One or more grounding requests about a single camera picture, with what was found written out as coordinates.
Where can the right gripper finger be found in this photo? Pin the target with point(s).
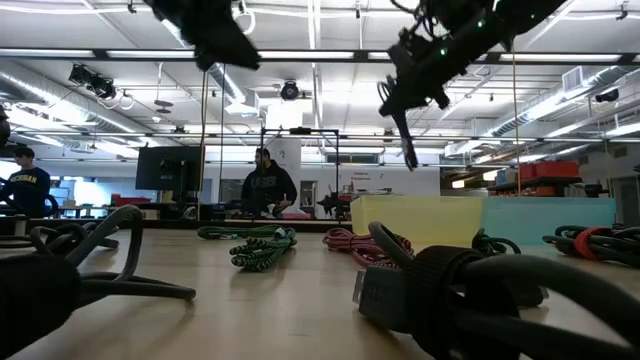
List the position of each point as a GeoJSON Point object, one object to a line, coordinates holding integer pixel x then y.
{"type": "Point", "coordinates": [406, 140]}

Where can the red storage bins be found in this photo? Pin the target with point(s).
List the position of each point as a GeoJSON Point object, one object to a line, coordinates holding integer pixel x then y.
{"type": "Point", "coordinates": [555, 170]}

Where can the person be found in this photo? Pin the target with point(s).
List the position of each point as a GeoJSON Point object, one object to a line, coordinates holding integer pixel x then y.
{"type": "Point", "coordinates": [27, 185]}
{"type": "Point", "coordinates": [267, 187]}

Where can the black aluminium table frame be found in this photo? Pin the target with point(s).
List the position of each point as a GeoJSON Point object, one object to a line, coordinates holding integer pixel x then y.
{"type": "Point", "coordinates": [365, 56]}

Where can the black shelf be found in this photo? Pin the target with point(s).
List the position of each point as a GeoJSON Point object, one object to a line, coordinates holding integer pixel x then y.
{"type": "Point", "coordinates": [530, 181]}

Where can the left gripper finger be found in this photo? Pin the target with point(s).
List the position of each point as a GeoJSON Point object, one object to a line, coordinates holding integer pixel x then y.
{"type": "Point", "coordinates": [215, 35]}

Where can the black overhead camera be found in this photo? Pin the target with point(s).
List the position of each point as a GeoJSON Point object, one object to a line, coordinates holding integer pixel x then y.
{"type": "Point", "coordinates": [92, 82]}
{"type": "Point", "coordinates": [289, 91]}
{"type": "Point", "coordinates": [606, 95]}

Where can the teal plastic bin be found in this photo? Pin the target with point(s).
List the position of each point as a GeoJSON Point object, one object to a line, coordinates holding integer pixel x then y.
{"type": "Point", "coordinates": [550, 215]}

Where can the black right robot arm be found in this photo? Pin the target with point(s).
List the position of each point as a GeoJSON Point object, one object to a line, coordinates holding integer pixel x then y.
{"type": "Point", "coordinates": [500, 20]}

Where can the yellow plastic bin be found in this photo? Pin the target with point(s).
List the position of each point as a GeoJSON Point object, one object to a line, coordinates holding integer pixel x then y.
{"type": "Point", "coordinates": [415, 215]}

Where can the red box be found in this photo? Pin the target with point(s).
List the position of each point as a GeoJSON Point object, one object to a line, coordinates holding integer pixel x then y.
{"type": "Point", "coordinates": [130, 201]}

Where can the black monitor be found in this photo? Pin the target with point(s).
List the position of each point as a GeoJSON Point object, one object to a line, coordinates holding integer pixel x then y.
{"type": "Point", "coordinates": [165, 167]}

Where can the white LED light bar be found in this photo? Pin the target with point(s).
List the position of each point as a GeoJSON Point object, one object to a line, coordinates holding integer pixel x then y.
{"type": "Point", "coordinates": [560, 57]}
{"type": "Point", "coordinates": [150, 53]}
{"type": "Point", "coordinates": [45, 52]}
{"type": "Point", "coordinates": [305, 54]}
{"type": "Point", "coordinates": [380, 55]}

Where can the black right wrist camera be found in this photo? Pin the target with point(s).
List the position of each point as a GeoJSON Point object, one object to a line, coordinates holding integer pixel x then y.
{"type": "Point", "coordinates": [407, 47]}

